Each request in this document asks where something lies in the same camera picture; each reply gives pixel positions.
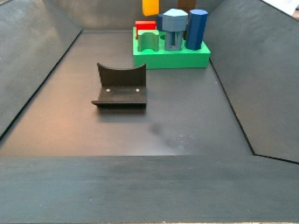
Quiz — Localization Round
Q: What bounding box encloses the green notched block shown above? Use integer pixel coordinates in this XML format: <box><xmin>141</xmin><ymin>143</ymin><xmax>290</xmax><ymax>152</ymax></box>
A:
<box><xmin>137</xmin><ymin>30</ymin><xmax>159</xmax><ymax>52</ymax></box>

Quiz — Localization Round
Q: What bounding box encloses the yellow rectangular block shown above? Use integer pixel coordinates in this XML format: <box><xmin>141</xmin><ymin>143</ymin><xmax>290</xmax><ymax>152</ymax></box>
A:
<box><xmin>143</xmin><ymin>0</ymin><xmax>159</xmax><ymax>16</ymax></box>

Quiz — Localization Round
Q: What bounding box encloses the dark blue hexagonal prism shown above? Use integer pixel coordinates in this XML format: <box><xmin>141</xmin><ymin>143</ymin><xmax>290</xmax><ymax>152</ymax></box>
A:
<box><xmin>186</xmin><ymin>9</ymin><xmax>208</xmax><ymax>51</ymax></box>

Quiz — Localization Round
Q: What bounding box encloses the brown irregular block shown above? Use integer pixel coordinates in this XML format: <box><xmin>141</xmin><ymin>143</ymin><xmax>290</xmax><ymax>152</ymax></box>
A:
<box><xmin>178</xmin><ymin>0</ymin><xmax>196</xmax><ymax>12</ymax></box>

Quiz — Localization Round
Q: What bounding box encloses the black curved holder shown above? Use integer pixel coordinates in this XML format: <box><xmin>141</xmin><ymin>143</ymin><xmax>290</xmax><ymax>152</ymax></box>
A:
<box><xmin>91</xmin><ymin>63</ymin><xmax>147</xmax><ymax>107</ymax></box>

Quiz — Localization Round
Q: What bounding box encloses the red square block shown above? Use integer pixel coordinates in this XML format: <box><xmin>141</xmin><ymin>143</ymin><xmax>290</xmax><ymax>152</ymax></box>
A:
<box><xmin>135</xmin><ymin>20</ymin><xmax>156</xmax><ymax>36</ymax></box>

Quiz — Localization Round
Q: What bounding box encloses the light blue rounded prism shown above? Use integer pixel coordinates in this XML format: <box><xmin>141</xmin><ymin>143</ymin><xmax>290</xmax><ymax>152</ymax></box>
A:
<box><xmin>163</xmin><ymin>9</ymin><xmax>188</xmax><ymax>51</ymax></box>

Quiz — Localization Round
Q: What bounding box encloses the green shape sorter board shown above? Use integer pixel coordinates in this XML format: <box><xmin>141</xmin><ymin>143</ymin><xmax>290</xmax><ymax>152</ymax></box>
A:
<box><xmin>132</xmin><ymin>31</ymin><xmax>211</xmax><ymax>69</ymax></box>

